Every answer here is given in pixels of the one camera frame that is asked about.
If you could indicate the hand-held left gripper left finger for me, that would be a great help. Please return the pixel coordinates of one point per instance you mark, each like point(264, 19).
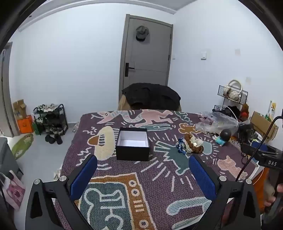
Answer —
point(85, 174)

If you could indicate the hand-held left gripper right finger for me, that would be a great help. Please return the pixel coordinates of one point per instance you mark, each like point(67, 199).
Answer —
point(202, 177)

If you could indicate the white translucent pouch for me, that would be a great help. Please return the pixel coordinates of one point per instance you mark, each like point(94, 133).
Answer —
point(196, 141)

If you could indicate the black jewelry box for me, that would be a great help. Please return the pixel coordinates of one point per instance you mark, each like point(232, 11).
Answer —
point(132, 153)

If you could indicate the person's right hand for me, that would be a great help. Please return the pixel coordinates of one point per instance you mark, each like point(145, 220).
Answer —
point(280, 188)

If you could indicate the orange stool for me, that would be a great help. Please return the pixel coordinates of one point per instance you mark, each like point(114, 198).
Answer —
point(259, 190)

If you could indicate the large cardboard box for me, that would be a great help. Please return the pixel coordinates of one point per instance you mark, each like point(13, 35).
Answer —
point(262, 122)

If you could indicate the printed blanket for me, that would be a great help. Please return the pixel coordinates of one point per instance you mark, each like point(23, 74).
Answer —
point(154, 177)

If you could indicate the black-headed doll figure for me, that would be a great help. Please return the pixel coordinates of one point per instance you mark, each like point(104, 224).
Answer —
point(225, 135)

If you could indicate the yellow green packet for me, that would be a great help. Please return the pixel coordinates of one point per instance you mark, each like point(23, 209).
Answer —
point(272, 109)

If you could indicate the clear plastic bag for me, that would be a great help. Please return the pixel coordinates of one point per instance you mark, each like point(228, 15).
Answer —
point(217, 122)

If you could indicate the brown plush toy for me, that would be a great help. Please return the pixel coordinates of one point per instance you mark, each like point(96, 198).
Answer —
point(244, 111)

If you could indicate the black shoe rack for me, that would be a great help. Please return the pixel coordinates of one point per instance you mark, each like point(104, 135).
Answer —
point(52, 119)

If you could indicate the green floor mat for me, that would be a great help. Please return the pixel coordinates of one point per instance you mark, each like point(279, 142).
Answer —
point(21, 146)

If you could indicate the pink print tote bag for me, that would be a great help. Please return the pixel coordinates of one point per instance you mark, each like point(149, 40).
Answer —
point(14, 192)

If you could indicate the white handbag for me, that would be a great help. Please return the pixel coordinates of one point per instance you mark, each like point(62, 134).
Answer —
point(234, 94)

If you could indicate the orange box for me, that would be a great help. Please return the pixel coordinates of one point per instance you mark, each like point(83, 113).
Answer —
point(25, 125)

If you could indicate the grey cabinet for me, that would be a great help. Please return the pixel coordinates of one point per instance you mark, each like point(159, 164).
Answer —
point(7, 157)

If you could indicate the tan chair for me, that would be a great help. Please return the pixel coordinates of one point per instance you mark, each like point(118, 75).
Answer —
point(123, 104)

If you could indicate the small cardboard box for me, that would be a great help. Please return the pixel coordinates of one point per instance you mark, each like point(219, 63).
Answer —
point(19, 109)

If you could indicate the black jacket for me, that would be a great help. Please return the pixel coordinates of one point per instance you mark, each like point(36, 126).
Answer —
point(152, 95)

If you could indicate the grey door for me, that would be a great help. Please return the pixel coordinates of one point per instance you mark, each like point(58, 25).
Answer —
point(148, 66)

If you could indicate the grey cap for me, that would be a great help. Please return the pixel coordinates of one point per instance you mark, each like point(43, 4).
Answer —
point(142, 33)

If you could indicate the white light switch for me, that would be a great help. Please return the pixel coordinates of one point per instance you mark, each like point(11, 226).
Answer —
point(203, 55)

